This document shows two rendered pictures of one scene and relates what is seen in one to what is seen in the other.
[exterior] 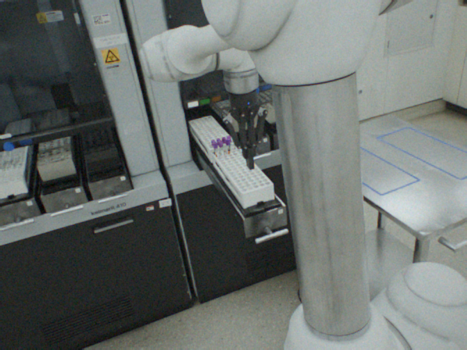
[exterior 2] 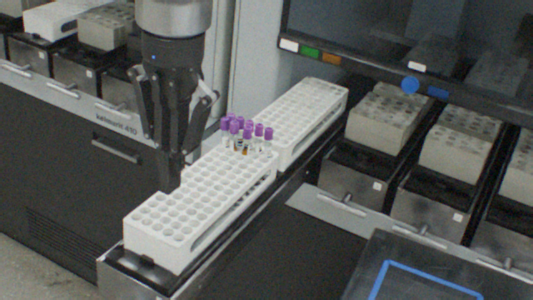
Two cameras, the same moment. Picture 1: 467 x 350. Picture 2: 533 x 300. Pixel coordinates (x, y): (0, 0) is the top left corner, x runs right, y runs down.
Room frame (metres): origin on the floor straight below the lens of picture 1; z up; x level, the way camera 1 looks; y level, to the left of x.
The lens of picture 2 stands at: (0.65, -0.57, 1.41)
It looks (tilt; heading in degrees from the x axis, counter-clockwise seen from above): 33 degrees down; 43
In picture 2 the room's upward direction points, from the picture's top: 7 degrees clockwise
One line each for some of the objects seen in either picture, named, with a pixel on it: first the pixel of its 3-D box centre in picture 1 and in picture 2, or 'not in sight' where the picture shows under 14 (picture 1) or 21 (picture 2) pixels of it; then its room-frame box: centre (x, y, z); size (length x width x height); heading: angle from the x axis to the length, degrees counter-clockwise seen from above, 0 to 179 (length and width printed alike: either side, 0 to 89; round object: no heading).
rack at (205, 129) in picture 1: (211, 138); (296, 121); (1.44, 0.10, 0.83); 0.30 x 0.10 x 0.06; 18
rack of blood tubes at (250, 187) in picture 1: (240, 175); (207, 198); (1.14, 0.00, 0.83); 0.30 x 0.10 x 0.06; 18
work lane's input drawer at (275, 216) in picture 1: (228, 171); (247, 186); (1.27, 0.04, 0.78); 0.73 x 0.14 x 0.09; 18
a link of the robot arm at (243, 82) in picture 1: (241, 78); (174, 3); (1.04, -0.03, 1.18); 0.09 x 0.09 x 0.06
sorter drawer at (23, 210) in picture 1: (21, 168); (116, 20); (1.48, 0.85, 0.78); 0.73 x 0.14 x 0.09; 18
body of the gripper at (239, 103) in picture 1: (244, 105); (172, 62); (1.04, -0.03, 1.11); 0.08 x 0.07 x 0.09; 107
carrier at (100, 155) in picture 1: (102, 157); (148, 52); (1.35, 0.49, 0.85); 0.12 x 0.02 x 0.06; 108
